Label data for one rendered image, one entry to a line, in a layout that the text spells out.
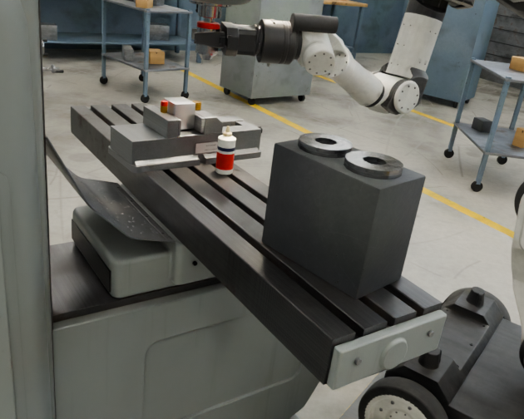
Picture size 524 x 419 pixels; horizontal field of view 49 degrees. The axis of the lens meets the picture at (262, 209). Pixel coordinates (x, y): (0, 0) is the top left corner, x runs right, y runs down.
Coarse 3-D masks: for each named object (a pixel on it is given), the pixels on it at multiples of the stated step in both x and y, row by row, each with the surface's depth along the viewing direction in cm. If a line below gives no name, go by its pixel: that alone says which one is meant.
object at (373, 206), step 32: (288, 160) 93; (320, 160) 89; (352, 160) 86; (384, 160) 88; (288, 192) 94; (320, 192) 89; (352, 192) 84; (384, 192) 82; (416, 192) 88; (288, 224) 96; (320, 224) 90; (352, 224) 86; (384, 224) 85; (288, 256) 98; (320, 256) 92; (352, 256) 87; (384, 256) 89; (352, 288) 88
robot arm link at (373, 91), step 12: (360, 72) 128; (348, 84) 129; (360, 84) 129; (372, 84) 130; (384, 84) 135; (396, 84) 132; (360, 96) 132; (372, 96) 132; (384, 96) 133; (372, 108) 136; (384, 108) 135
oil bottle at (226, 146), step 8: (224, 136) 128; (232, 136) 128; (224, 144) 127; (232, 144) 128; (224, 152) 128; (232, 152) 129; (216, 160) 130; (224, 160) 129; (232, 160) 130; (216, 168) 130; (224, 168) 129; (232, 168) 131
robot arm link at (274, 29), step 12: (228, 24) 118; (264, 24) 117; (276, 24) 117; (228, 36) 113; (240, 36) 115; (252, 36) 115; (264, 36) 116; (276, 36) 117; (228, 48) 114; (240, 48) 116; (252, 48) 116; (264, 48) 117; (276, 48) 117; (264, 60) 119; (276, 60) 120
